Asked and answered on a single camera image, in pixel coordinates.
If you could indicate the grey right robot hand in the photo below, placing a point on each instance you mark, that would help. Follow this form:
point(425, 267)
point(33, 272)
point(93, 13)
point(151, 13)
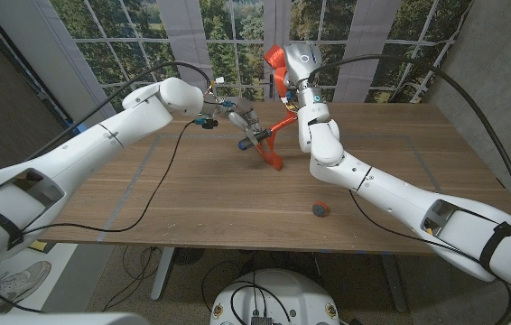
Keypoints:
point(303, 61)

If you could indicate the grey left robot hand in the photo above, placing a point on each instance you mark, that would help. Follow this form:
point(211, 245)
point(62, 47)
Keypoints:
point(242, 110)

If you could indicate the orange ribbon roll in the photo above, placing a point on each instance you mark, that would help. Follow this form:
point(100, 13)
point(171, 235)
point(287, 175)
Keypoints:
point(278, 131)

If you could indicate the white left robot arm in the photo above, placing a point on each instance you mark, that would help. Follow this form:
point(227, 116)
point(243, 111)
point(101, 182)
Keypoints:
point(79, 153)

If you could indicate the small grey red ball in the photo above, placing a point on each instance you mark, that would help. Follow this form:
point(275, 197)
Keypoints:
point(320, 209)

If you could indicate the printed window backdrop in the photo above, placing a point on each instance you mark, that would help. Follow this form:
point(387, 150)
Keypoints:
point(237, 49)

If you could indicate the black ribbed round object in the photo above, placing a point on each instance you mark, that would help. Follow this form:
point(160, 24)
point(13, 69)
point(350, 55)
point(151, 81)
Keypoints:
point(188, 256)

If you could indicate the white table leg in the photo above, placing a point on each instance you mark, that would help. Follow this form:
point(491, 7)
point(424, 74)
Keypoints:
point(163, 275)

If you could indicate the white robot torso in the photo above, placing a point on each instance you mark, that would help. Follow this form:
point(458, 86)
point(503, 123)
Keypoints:
point(282, 298)

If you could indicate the grey table leg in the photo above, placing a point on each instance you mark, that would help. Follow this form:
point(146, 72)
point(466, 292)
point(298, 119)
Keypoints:
point(394, 284)

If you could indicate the printed floor mat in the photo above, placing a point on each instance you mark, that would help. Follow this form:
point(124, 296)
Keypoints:
point(61, 262)

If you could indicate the grey sneaker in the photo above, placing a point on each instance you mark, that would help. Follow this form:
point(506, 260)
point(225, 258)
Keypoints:
point(21, 280)

